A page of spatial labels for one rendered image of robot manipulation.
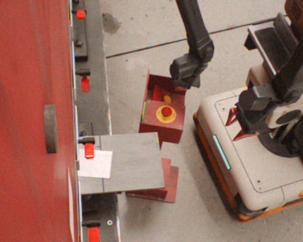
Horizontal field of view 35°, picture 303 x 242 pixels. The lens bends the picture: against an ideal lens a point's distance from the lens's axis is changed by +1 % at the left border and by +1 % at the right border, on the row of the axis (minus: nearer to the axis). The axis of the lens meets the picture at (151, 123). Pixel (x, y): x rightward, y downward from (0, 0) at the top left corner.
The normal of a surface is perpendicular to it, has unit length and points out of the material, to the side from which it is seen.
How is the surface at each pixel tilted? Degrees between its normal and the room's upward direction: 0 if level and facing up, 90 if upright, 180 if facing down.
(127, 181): 0
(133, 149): 0
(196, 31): 71
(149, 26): 0
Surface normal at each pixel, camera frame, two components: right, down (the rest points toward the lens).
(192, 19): 0.50, 0.62
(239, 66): 0.09, -0.47
